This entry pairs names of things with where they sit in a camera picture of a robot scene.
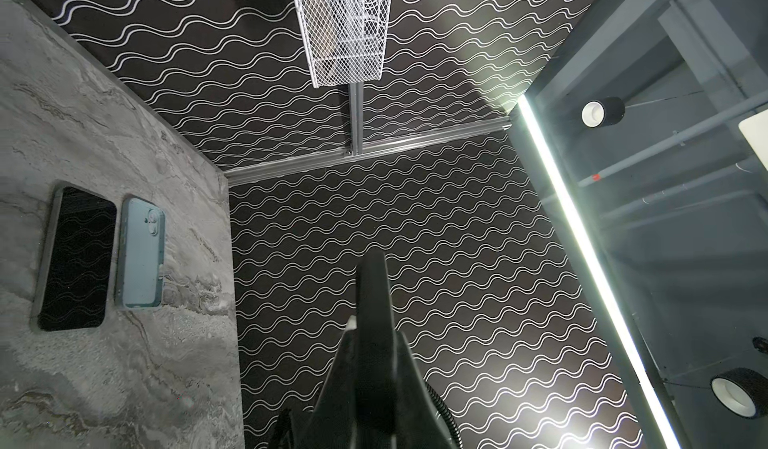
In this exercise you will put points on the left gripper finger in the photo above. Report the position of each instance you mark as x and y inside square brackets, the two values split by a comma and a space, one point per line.
[374, 396]

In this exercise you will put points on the pale blue phone case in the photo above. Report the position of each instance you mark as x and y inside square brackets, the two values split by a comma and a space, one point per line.
[140, 267]

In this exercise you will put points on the phone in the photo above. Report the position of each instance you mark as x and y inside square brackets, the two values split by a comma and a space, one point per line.
[75, 268]

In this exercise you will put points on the LED light strip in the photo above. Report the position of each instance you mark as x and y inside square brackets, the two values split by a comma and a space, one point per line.
[606, 294]

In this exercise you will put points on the round ceiling lamp upper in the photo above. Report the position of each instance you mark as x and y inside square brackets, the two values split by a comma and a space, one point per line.
[603, 112]

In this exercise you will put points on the round ceiling lamp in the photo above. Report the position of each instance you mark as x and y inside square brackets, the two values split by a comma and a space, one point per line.
[742, 391]
[603, 112]

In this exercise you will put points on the round ceiling lamp lower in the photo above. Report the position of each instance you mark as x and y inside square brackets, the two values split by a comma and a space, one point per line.
[742, 391]

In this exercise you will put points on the white wire basket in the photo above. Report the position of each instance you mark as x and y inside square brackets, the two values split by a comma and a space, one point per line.
[344, 40]

